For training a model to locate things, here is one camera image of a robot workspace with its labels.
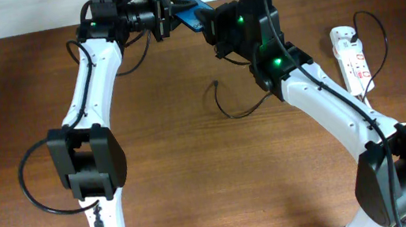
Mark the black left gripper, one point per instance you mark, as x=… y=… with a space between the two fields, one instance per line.
x=162 y=10

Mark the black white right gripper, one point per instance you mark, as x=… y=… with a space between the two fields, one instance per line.
x=215 y=20

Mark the blue smartphone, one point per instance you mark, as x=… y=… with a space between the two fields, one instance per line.
x=189 y=18

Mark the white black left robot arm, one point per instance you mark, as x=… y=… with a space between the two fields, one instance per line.
x=89 y=160

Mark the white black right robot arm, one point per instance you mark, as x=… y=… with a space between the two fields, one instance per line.
x=377 y=142

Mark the black charger plug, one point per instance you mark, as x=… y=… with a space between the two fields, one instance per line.
x=354 y=38

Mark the white power strip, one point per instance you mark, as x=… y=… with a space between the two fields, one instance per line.
x=351 y=60

